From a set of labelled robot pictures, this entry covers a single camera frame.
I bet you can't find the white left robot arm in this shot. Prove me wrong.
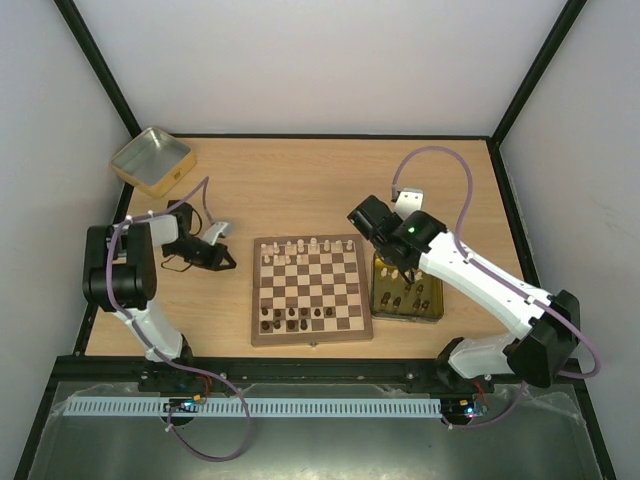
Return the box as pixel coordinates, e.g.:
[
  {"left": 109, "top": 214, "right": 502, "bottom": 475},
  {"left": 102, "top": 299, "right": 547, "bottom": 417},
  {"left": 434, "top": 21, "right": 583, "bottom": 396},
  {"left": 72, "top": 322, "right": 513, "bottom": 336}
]
[{"left": 83, "top": 212, "right": 237, "bottom": 371}]

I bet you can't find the gold tin box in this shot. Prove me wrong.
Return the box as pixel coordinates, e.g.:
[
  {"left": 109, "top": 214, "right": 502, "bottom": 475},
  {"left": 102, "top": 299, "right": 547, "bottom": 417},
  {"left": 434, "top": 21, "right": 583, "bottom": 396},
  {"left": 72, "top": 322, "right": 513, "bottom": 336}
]
[{"left": 110, "top": 127, "right": 197, "bottom": 199}]

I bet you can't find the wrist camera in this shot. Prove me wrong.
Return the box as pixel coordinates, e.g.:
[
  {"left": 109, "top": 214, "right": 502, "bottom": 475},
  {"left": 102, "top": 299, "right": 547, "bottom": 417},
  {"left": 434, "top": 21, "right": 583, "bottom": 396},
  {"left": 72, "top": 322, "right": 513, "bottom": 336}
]
[
  {"left": 201, "top": 221, "right": 231, "bottom": 245},
  {"left": 391, "top": 186, "right": 424, "bottom": 220}
]

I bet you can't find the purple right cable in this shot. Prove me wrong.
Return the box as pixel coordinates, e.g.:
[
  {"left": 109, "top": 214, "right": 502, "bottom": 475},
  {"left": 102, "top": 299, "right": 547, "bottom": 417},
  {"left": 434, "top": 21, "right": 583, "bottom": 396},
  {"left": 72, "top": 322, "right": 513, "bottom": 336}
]
[{"left": 390, "top": 144, "right": 602, "bottom": 430}]

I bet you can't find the yellow tin tray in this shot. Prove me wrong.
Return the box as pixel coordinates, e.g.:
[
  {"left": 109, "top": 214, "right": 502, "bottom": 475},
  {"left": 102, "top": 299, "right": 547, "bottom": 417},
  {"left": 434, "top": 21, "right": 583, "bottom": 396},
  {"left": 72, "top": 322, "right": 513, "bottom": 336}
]
[{"left": 370, "top": 253, "right": 444, "bottom": 323}]

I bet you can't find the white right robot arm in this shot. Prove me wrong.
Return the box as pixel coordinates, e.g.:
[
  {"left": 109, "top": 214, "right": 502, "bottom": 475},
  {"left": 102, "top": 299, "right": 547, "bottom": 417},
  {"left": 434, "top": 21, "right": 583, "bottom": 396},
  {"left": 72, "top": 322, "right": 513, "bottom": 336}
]
[{"left": 348, "top": 196, "right": 580, "bottom": 392}]

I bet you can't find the black enclosure frame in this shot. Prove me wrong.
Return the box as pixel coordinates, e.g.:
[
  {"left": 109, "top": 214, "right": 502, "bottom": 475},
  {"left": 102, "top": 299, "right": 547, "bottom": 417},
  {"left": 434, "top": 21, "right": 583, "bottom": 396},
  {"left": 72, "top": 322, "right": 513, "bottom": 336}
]
[{"left": 9, "top": 0, "right": 619, "bottom": 480}]

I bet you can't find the white slotted cable duct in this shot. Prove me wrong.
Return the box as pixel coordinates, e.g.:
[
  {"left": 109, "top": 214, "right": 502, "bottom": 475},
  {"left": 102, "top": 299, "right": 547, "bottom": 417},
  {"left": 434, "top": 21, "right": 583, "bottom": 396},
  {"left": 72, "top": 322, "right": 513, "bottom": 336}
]
[{"left": 63, "top": 396, "right": 441, "bottom": 418}]

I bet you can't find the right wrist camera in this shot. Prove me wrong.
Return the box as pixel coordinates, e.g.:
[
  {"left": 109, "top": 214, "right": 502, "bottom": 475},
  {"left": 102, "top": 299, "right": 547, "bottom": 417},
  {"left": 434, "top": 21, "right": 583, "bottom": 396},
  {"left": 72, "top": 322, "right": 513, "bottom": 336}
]
[{"left": 391, "top": 186, "right": 424, "bottom": 220}]

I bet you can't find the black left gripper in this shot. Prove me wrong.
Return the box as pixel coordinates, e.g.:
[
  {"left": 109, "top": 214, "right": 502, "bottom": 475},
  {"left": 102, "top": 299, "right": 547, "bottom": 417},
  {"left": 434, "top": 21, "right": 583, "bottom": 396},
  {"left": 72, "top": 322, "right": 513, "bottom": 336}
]
[{"left": 162, "top": 236, "right": 234, "bottom": 272}]

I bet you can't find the wooden chess board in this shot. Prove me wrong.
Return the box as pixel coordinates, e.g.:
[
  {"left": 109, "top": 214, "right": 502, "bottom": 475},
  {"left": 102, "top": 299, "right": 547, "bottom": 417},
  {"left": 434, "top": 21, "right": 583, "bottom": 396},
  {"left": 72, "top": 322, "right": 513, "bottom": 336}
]
[{"left": 251, "top": 234, "right": 373, "bottom": 347}]

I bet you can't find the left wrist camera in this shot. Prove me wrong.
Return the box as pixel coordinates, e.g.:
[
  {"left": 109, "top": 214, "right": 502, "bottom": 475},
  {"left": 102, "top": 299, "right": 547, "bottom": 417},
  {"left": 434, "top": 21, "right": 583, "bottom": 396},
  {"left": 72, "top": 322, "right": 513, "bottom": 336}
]
[{"left": 201, "top": 221, "right": 231, "bottom": 245}]

